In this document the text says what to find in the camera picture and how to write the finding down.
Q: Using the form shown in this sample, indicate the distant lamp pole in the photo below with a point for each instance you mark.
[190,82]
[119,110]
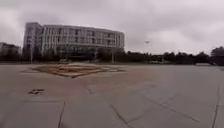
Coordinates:
[147,46]

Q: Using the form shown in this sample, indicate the large white curved building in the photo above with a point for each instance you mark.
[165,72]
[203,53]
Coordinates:
[73,39]

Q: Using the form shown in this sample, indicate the row of dark trees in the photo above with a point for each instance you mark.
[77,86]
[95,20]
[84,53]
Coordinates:
[166,57]

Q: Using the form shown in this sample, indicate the low distant building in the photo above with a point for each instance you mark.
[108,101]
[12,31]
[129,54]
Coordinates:
[9,48]

